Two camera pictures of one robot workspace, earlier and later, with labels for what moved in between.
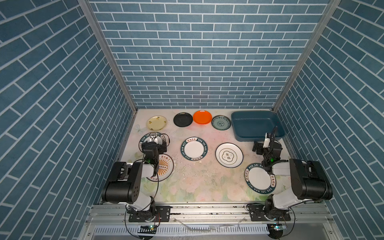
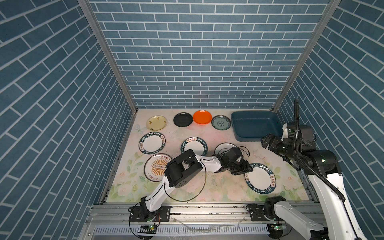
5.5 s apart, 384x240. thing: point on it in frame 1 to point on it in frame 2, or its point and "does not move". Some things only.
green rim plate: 194,148 does not move
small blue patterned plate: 221,122 does not move
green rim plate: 258,180 does not move
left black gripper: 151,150 to 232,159
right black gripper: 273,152 to 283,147
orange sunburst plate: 166,166 does not move
